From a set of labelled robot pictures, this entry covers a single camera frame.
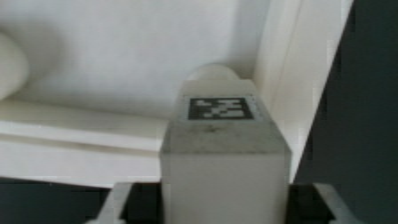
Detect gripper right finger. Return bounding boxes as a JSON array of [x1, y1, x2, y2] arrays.
[[286, 183, 355, 224]]

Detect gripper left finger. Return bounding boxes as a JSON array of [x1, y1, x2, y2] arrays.
[[87, 182, 163, 224]]

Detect white table leg with tag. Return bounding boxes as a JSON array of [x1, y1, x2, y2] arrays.
[[160, 64, 291, 224]]

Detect white square tabletop panel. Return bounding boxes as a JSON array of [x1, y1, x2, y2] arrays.
[[0, 0, 281, 138]]

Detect white right fence piece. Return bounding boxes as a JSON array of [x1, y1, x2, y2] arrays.
[[254, 0, 354, 179]]

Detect white front fence wall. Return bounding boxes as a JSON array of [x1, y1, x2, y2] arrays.
[[0, 120, 167, 187]]

